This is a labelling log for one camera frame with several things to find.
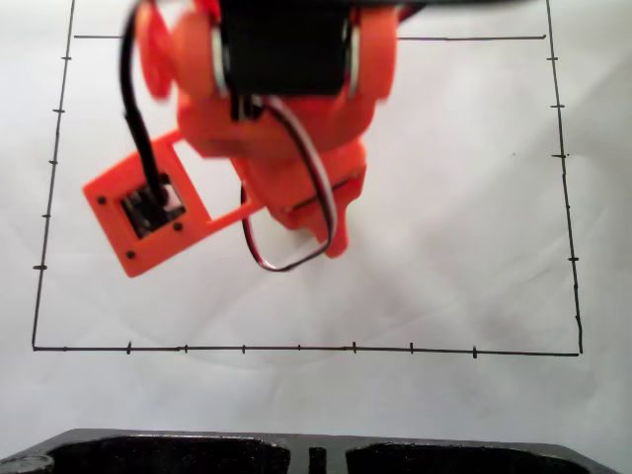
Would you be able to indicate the black plastic stand base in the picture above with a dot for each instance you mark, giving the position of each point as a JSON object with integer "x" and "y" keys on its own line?
{"x": 296, "y": 442}

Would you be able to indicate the camera in orange mount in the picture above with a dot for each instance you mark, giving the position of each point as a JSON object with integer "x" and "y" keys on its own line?
{"x": 113, "y": 197}

